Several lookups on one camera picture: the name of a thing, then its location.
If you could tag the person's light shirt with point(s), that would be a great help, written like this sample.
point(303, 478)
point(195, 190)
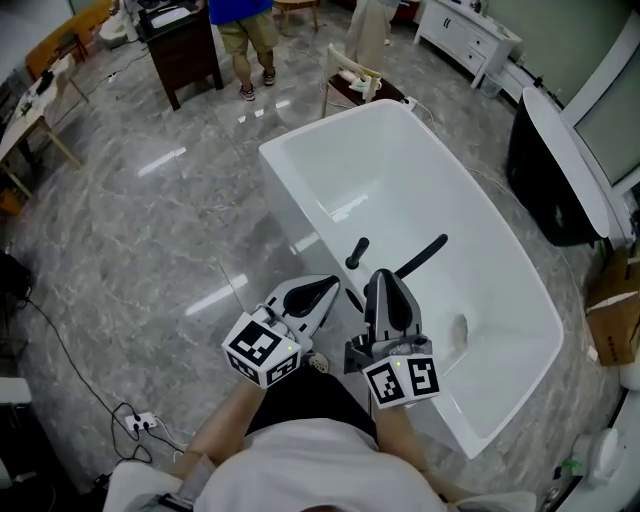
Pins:
point(320, 475)

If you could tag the white bathtub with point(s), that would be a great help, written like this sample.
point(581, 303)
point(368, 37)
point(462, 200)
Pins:
point(400, 175)

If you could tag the person's left forearm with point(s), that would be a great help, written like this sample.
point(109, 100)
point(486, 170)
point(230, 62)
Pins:
point(225, 425)

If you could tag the black curved faucet spout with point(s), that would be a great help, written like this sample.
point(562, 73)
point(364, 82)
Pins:
point(425, 255)

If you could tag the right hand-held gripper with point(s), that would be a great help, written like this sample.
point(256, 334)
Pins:
point(405, 380)

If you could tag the person's right forearm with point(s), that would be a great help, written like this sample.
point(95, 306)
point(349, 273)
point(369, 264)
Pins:
point(405, 450)

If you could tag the white power strip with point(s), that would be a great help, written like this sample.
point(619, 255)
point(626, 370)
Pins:
point(141, 420)

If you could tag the white beanbag cushion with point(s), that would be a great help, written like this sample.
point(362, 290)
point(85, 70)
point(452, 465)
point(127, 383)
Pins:
point(115, 30)

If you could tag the frosted glass window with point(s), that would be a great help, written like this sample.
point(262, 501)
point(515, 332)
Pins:
point(610, 135)

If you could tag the person's black trousers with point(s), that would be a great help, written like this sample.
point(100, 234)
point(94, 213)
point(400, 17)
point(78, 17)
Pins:
point(310, 405)

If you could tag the green plastic item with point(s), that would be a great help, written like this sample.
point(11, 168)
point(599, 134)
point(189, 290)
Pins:
point(570, 467)

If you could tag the white vanity sink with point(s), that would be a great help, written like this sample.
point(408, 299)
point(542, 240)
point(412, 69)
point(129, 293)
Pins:
point(170, 19)

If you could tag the brown cardboard box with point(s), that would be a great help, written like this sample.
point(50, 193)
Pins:
point(615, 330)
point(620, 272)

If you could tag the white toilet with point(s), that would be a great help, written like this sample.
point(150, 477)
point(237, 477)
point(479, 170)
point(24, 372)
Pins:
point(602, 455)
point(632, 376)

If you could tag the black oval freestanding tub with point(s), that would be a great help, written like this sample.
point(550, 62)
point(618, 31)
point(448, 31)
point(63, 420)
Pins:
point(545, 190)

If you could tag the person's beige shoe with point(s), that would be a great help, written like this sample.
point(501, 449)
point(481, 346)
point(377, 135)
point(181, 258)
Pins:
point(317, 361)

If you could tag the round wooden side table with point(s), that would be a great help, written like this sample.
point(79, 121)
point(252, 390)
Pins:
point(295, 4)

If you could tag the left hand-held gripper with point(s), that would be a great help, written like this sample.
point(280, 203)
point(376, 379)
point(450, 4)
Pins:
point(260, 350)

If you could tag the clear wastebasket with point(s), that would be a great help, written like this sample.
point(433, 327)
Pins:
point(491, 86)

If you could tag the orange wooden bench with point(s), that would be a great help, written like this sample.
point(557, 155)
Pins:
point(60, 37)

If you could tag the white frame chair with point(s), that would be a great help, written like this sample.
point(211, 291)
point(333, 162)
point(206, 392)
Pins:
point(385, 91)

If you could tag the white soft item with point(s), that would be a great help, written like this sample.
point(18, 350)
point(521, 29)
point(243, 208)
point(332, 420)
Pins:
point(357, 80)

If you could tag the black handheld shower wand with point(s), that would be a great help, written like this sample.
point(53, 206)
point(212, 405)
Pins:
point(358, 252)

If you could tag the white drawer cabinet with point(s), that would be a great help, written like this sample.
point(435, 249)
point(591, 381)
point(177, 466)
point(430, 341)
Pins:
point(450, 30)

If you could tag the dark wooden vanity cabinet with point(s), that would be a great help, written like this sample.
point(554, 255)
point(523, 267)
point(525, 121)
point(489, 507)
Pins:
point(185, 55)

